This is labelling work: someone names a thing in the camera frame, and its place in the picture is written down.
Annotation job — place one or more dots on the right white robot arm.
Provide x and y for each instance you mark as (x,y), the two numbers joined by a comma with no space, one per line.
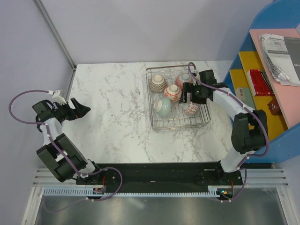
(249,130)

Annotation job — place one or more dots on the leaf pattern bowl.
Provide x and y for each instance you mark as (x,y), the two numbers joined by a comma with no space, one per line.
(183,78)

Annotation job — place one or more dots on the aluminium rail frame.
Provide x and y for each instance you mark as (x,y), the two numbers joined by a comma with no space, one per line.
(256,178)

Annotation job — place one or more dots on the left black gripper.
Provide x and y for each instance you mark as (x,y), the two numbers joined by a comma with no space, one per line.
(79,111)

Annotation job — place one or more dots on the spiral bound booklet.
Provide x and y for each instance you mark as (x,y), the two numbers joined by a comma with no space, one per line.
(282,56)

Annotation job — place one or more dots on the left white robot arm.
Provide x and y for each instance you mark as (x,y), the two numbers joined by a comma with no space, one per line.
(58,153)

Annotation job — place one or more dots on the brown square pattern bowl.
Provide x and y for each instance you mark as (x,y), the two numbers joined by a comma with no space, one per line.
(158,83)

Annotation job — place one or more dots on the orange floral bowl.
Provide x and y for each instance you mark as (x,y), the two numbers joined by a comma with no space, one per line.
(173,92)

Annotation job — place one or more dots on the blue triangle pattern bowl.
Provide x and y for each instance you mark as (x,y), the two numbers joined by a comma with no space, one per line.
(190,108)

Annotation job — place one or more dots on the blue wooden shelf unit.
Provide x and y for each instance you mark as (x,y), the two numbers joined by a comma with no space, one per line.
(281,17)

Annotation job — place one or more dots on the metal wire dish rack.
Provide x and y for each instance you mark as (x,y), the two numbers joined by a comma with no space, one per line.
(176,118)

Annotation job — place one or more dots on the red patterned box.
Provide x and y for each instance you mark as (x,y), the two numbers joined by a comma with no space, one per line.
(259,83)

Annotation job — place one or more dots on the brown small toy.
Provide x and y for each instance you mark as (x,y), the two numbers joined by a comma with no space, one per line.
(274,108)

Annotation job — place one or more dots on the aluminium corner profile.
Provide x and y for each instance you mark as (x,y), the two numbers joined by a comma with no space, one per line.
(46,17)

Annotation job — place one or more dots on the pale green box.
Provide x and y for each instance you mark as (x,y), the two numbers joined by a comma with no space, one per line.
(246,100)

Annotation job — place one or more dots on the pale green ribbed bowl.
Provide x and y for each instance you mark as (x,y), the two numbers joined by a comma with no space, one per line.
(162,107)

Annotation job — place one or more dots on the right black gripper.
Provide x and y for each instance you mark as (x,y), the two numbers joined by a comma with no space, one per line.
(189,87)

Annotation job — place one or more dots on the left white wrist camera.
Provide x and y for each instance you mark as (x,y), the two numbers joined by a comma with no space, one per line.
(57,97)

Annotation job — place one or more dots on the white cable duct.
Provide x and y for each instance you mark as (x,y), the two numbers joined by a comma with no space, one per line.
(100,192)

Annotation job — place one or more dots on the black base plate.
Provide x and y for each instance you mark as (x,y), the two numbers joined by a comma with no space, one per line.
(162,177)

